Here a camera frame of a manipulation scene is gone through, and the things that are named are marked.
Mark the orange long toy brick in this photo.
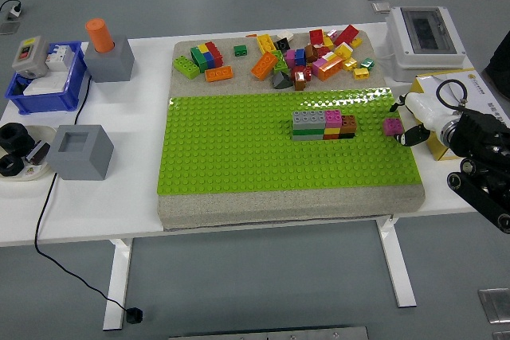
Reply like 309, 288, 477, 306
204, 65, 235, 83
250, 51, 280, 80

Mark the glossy orange long brick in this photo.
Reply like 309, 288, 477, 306
317, 55, 344, 82

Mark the yellow white cardboard box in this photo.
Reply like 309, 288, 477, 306
410, 68, 510, 162

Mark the white plug with cord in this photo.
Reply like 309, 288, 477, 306
0, 0, 25, 19

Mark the white table leg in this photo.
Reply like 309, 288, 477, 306
376, 218, 418, 309
102, 238, 133, 332

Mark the white circuit breaker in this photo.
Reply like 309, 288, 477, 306
44, 44, 75, 72

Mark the grey cube holder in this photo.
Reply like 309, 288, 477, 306
46, 124, 116, 182
82, 35, 135, 84

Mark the green studded baseplate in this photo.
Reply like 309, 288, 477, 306
155, 87, 422, 197

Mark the dark grey sloped brick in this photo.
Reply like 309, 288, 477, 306
271, 70, 294, 90

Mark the yellow long toy brick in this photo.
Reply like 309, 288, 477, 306
256, 33, 277, 54

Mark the blue plastic bin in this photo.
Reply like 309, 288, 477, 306
3, 40, 88, 115

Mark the black power cable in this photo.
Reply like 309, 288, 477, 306
33, 74, 129, 313

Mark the red long toy brick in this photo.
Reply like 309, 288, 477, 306
205, 41, 224, 67
332, 24, 360, 47

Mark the grey metal floor strip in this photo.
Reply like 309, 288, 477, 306
167, 326, 370, 340

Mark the large black nut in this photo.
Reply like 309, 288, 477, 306
0, 154, 26, 178
0, 123, 36, 154

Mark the grey switch box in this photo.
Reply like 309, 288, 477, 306
10, 35, 49, 78

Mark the brown white block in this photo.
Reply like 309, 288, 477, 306
25, 139, 52, 166

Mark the orange cylinder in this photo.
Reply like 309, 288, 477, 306
84, 18, 116, 54

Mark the lime long toy brick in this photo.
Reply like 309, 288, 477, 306
172, 55, 200, 79

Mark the white switch panel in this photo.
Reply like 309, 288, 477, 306
22, 72, 67, 96

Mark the white plate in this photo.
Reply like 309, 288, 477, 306
0, 124, 59, 182

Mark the white electrical distribution box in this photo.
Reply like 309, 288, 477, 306
376, 6, 475, 83

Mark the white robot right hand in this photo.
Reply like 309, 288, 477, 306
388, 92, 448, 148

